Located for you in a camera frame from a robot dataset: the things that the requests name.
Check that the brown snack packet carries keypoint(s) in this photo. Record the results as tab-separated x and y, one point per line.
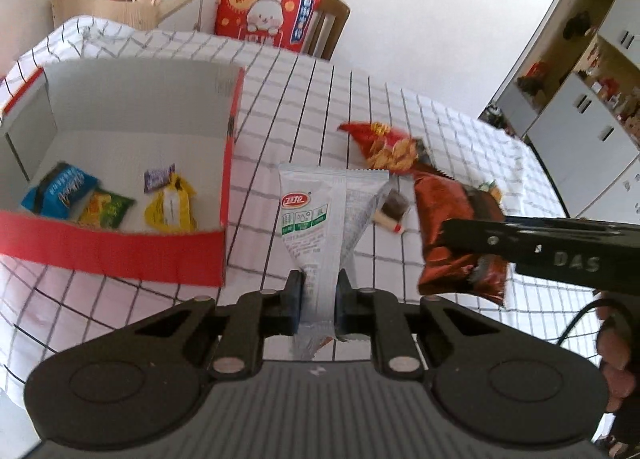
445	209

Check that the small dark snack packet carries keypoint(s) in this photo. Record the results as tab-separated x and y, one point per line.
396	203

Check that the yellow snack packet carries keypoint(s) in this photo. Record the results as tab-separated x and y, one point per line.
170	209

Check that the red cardboard box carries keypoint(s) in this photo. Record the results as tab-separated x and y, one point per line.
125	154

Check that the small purple candy packet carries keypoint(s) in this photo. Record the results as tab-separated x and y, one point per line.
159	178

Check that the blue snack packet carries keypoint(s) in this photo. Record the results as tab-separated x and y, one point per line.
57	191

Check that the sausage stick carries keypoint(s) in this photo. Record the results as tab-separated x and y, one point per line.
390	223

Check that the red chip bag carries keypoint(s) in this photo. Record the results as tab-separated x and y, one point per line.
390	149

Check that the black bag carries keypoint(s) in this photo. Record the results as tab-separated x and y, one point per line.
577	24

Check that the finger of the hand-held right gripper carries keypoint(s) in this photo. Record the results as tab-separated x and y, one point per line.
480	239

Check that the green snack packet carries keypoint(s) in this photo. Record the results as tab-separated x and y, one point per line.
105	209

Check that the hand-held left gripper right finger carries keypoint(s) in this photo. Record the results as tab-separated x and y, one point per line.
343	300

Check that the red rabbit cushion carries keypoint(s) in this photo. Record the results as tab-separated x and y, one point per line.
265	14

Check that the grey wall cabinet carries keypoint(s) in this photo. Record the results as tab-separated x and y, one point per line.
590	129

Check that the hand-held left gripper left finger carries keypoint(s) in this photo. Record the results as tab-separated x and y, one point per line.
295	300

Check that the wooden chair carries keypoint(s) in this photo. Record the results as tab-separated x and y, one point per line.
332	24

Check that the white snack packet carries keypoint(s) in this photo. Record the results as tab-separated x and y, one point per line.
312	219

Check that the person's right hand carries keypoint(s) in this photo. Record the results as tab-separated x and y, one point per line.
616	344

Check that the checkered tablecloth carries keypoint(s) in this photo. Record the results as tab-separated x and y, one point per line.
310	104

